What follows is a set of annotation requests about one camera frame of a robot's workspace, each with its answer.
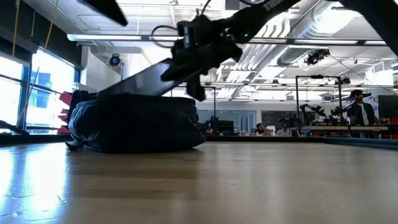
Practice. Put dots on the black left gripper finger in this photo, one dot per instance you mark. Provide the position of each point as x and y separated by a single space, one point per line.
105 9

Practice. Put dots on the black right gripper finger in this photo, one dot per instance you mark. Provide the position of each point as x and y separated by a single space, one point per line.
196 90
186 70

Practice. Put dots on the dark navy backpack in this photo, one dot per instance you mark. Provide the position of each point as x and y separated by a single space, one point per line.
140 124

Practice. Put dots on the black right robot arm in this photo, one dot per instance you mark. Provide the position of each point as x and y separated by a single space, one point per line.
258 18

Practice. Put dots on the black background robot arm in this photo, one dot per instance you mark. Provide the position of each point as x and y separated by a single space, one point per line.
339 111
312 109

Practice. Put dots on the long ceiling light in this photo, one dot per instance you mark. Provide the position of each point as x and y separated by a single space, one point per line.
105 37
326 41

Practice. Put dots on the small dark background monitor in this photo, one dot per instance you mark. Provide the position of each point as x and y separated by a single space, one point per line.
225 127

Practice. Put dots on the person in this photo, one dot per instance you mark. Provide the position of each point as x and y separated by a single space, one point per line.
261 129
362 112
283 130

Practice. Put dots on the red chairs stack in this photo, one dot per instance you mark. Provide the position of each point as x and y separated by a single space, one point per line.
66 99

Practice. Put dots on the background wooden table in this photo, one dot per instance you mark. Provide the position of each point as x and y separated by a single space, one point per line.
342 127

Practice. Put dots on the black background monitor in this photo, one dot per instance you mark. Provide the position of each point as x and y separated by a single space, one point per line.
388 107

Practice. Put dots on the red crates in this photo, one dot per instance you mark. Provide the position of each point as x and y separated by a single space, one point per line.
392 127

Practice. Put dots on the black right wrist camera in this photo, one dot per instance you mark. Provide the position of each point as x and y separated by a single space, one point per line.
192 31

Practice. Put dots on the black background gantry frame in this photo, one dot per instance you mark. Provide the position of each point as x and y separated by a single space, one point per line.
297 99

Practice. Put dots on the black ceiling camera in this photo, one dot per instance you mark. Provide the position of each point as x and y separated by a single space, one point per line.
317 56

